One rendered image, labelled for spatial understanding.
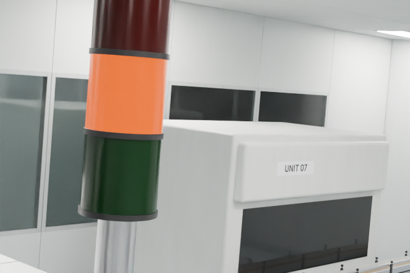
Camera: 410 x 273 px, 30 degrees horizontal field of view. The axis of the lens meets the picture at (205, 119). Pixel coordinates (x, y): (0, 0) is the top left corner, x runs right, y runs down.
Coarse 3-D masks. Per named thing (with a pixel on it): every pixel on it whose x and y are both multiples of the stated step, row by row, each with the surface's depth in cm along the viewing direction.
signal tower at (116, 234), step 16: (96, 48) 46; (80, 208) 48; (112, 224) 48; (128, 224) 48; (96, 240) 48; (112, 240) 48; (128, 240) 48; (96, 256) 48; (112, 256) 48; (128, 256) 48; (96, 272) 48; (112, 272) 48; (128, 272) 48
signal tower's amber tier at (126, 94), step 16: (96, 64) 47; (112, 64) 46; (128, 64) 46; (144, 64) 46; (160, 64) 47; (96, 80) 47; (112, 80) 46; (128, 80) 46; (144, 80) 46; (160, 80) 47; (96, 96) 47; (112, 96) 46; (128, 96) 46; (144, 96) 46; (160, 96) 47; (96, 112) 47; (112, 112) 46; (128, 112) 46; (144, 112) 46; (160, 112) 48; (96, 128) 47; (112, 128) 46; (128, 128) 46; (144, 128) 46; (160, 128) 48
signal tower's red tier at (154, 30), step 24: (96, 0) 47; (120, 0) 46; (144, 0) 46; (168, 0) 47; (96, 24) 47; (120, 24) 46; (144, 24) 46; (168, 24) 48; (120, 48) 46; (144, 48) 46; (168, 48) 48
